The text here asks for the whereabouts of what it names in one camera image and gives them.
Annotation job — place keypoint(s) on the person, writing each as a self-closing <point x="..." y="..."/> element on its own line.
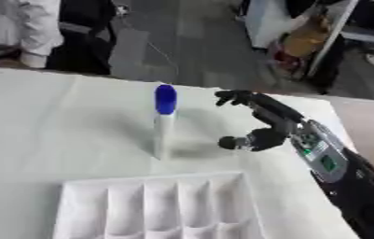
<point x="32" y="28"/>

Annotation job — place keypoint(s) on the white bottle with blue cap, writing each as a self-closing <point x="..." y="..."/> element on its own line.
<point x="164" y="124"/>

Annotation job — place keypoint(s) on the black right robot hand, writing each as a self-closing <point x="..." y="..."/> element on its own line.
<point x="274" y="118"/>

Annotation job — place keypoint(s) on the white compartment tray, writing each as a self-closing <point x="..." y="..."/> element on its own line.
<point x="157" y="208"/>

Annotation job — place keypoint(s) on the brown paper bag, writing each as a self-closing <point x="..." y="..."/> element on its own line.
<point x="306" y="35"/>

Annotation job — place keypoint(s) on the white slanted pole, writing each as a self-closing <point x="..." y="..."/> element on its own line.
<point x="331" y="37"/>

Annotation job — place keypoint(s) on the black bag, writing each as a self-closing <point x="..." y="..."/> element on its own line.
<point x="84" y="37"/>

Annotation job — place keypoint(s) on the silver and black right robot arm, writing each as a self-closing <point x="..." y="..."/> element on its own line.
<point x="347" y="174"/>

